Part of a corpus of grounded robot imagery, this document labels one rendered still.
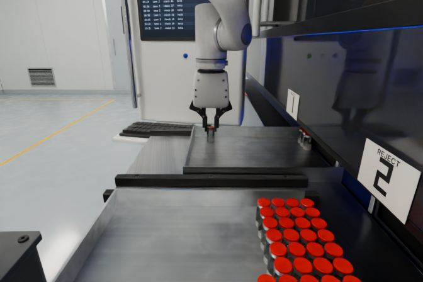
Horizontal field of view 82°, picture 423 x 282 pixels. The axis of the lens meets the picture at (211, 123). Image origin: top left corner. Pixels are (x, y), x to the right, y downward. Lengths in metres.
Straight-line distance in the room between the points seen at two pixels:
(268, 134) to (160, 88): 0.57
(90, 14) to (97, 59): 0.94
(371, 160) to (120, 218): 0.39
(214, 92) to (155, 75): 0.52
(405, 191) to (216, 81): 0.47
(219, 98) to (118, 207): 0.37
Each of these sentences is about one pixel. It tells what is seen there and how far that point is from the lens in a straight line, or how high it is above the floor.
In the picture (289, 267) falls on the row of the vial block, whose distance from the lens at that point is 0.32.
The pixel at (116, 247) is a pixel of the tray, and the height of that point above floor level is 0.88.
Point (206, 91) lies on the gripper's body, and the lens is 0.66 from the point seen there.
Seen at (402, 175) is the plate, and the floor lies 1.04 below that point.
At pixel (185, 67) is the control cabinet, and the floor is 1.06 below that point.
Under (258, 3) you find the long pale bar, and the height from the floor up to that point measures 1.28.
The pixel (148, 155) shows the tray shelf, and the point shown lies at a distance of 0.67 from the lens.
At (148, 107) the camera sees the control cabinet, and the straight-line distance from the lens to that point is 1.18.
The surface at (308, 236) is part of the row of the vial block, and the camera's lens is 0.37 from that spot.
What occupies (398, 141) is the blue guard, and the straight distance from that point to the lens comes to 0.32.
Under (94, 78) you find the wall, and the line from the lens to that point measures 6.31.
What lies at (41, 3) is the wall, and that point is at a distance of 6.75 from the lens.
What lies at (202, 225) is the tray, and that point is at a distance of 0.43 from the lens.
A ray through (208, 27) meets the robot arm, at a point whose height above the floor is 1.20.
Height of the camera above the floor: 1.17
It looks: 19 degrees down
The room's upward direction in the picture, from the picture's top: straight up
